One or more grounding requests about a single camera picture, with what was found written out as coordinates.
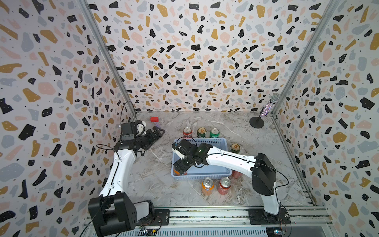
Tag green soda can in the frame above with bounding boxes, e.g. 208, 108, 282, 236
210, 127, 220, 138

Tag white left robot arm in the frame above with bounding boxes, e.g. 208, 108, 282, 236
88, 125, 165, 237

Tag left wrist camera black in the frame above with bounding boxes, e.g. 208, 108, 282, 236
120, 122, 139, 142

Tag light blue plastic basket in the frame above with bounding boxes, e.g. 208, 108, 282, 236
171, 138, 232, 180

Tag black microphone stand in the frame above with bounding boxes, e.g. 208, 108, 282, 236
249, 116, 264, 128

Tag dark green beer can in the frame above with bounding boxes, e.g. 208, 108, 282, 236
230, 143, 241, 154

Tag red cola can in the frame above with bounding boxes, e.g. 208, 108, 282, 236
183, 127, 192, 138

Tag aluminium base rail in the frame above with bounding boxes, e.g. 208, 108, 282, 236
113, 206, 338, 237

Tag aluminium corner post left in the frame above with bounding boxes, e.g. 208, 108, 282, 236
77, 0, 137, 117

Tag red soda can front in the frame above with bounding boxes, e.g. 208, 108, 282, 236
218, 177, 232, 195

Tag glittery purple microphone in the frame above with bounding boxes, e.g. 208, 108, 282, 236
259, 93, 280, 118

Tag green and cream can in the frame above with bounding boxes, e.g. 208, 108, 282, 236
196, 127, 207, 138

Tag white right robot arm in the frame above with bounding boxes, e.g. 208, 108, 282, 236
172, 139, 282, 224

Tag red soda can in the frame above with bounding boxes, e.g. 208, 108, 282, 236
218, 177, 232, 195
232, 170, 242, 179

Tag aluminium corner post right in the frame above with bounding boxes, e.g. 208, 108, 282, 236
271, 0, 340, 119

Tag aluminium corner post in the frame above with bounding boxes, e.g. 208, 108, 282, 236
271, 0, 340, 119
77, 0, 137, 117

